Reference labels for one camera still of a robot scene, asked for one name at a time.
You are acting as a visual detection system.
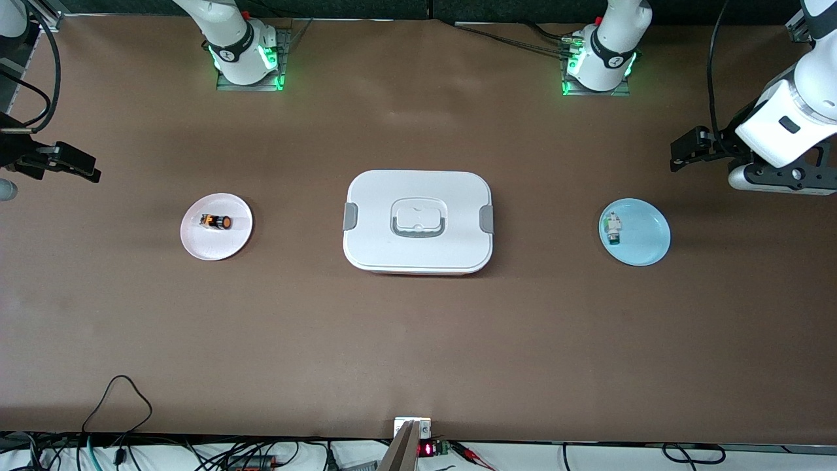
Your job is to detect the light blue round plate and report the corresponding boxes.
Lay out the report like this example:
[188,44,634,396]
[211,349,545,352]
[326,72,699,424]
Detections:
[599,198,672,267]

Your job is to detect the pink round plate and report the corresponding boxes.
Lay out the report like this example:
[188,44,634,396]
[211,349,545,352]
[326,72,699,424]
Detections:
[180,192,254,262]

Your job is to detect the aluminium profile bar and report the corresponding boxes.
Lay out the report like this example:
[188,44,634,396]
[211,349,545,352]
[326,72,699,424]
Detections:
[376,419,422,471]

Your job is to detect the aluminium frame post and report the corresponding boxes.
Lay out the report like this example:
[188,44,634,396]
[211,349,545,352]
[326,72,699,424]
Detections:
[787,3,818,43]
[25,0,63,32]

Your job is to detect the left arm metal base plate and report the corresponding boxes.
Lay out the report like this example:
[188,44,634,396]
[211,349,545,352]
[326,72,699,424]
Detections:
[561,29,632,97]

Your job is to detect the black arm base cables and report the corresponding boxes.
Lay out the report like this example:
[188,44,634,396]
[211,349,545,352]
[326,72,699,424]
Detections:
[451,20,583,56]

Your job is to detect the thin black cable loop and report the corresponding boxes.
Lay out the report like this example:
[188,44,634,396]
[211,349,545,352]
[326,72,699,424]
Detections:
[82,375,153,459]

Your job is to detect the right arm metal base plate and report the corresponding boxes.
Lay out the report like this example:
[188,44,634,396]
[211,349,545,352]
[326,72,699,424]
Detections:
[216,27,292,92]

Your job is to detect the white lunch box grey handle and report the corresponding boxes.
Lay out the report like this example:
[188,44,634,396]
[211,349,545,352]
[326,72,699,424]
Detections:
[343,170,494,276]

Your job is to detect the white mounting bracket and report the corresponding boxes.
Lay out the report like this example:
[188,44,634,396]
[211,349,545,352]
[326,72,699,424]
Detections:
[394,417,432,439]

